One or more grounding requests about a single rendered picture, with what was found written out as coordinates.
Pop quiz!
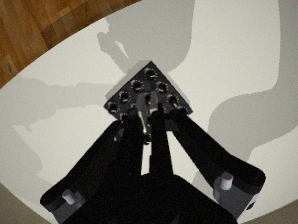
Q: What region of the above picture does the black knob box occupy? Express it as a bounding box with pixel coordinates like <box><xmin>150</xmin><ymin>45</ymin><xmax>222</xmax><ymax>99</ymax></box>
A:
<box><xmin>103</xmin><ymin>61</ymin><xmax>193</xmax><ymax>145</ymax></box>

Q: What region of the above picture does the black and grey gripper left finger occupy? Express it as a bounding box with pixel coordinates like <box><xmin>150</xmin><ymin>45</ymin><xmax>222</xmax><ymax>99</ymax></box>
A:
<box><xmin>40</xmin><ymin>93</ymin><xmax>147</xmax><ymax>224</ymax></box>

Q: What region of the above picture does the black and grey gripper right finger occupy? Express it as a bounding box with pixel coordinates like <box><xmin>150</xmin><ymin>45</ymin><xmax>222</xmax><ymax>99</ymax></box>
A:
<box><xmin>147</xmin><ymin>90</ymin><xmax>266</xmax><ymax>224</ymax></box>

